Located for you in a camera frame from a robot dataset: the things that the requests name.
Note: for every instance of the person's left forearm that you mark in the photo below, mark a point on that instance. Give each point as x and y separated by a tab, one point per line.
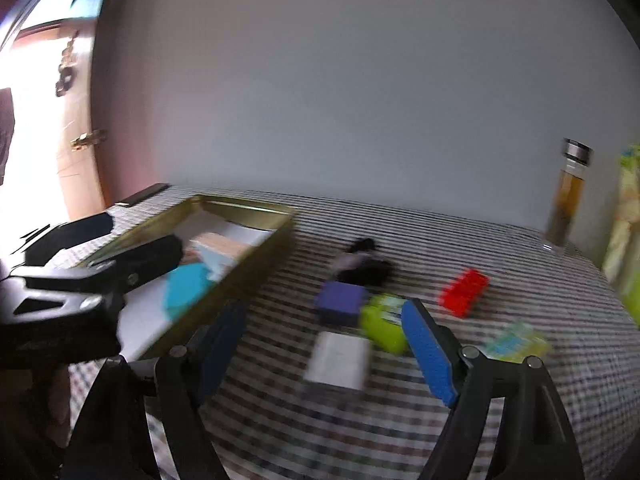
52	400

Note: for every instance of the brown wooden door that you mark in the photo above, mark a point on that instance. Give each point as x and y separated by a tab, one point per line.
80	170

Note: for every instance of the teal box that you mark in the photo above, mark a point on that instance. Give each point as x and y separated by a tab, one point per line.
185	290

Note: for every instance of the red toy brick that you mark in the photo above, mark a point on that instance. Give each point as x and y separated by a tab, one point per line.
465	292

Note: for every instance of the green white floss box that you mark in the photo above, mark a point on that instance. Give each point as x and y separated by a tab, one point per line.
517	342

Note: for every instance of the purple block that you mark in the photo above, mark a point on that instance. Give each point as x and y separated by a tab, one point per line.
340	302

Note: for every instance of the green toy block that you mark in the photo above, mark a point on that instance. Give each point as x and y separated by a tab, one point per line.
382	325

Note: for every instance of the glass tea bottle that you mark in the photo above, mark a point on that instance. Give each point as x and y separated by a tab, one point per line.
567	200

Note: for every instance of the green yellow printed cloth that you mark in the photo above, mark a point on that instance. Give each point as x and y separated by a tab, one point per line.
625	240

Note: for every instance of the hanging door ornament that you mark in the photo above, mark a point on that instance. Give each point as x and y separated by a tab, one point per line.
66	67

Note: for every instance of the dark smartphone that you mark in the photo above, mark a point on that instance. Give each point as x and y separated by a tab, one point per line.
142	194

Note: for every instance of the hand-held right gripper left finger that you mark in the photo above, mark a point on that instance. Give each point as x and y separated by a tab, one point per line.
222	355

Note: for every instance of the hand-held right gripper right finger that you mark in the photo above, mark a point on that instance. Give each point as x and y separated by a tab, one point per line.
430	355

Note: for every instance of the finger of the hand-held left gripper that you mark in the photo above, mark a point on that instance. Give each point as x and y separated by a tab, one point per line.
75	232
135	262

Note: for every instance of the black grey speckled object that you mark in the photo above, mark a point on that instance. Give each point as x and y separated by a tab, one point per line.
362	267

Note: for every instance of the wooden block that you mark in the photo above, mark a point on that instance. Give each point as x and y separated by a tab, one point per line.
225	246

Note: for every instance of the checkered tablecloth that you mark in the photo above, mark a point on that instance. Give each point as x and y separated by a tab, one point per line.
525	270

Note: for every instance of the gold rectangular tin box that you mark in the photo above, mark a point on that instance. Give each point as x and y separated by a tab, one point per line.
250	280

